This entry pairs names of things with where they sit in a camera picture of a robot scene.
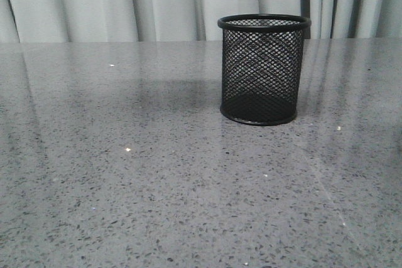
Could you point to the black mesh pen bucket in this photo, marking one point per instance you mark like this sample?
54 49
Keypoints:
261 67

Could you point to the grey pleated curtain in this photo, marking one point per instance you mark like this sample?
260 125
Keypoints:
27 21

